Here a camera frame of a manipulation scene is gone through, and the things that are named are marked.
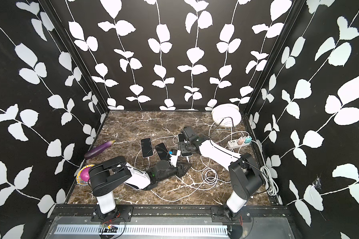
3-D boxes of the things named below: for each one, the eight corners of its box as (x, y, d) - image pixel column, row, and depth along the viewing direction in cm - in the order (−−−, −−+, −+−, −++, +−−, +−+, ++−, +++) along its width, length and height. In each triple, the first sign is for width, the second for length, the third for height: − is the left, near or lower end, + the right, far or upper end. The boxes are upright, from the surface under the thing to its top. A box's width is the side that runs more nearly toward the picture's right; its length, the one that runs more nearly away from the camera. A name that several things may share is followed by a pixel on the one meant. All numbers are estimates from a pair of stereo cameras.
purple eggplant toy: (88, 161, 94) (85, 158, 92) (86, 156, 97) (83, 153, 94) (117, 144, 103) (115, 141, 100) (114, 140, 105) (113, 137, 102)
